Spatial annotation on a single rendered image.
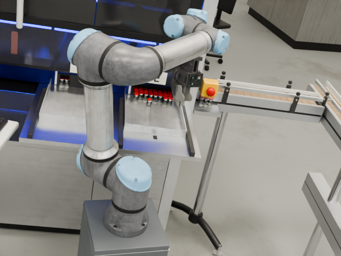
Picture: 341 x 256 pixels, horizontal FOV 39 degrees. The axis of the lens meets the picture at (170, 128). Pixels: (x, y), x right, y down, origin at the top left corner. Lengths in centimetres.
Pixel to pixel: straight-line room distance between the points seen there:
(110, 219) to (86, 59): 55
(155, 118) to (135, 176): 65
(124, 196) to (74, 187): 97
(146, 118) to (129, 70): 84
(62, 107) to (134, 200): 70
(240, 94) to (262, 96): 12
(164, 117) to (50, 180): 69
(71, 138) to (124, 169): 43
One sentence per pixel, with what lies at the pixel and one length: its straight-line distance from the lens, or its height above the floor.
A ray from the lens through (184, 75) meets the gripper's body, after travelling 174.
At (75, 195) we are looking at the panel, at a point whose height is 31.
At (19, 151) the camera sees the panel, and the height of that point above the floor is 55.
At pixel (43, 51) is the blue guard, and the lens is 214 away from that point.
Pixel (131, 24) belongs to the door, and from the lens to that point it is 208.
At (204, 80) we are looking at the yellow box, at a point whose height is 103.
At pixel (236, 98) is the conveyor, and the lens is 238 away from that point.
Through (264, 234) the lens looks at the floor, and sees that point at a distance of 307.
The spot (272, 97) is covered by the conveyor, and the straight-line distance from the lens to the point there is 248.
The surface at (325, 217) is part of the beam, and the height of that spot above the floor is 50.
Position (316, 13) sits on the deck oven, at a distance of 651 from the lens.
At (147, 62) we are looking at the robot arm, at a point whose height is 140.
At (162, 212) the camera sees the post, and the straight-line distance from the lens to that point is 258.
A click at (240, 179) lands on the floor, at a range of 348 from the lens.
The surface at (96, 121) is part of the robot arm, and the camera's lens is 146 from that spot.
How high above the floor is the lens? 188
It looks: 29 degrees down
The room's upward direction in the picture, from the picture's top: 12 degrees clockwise
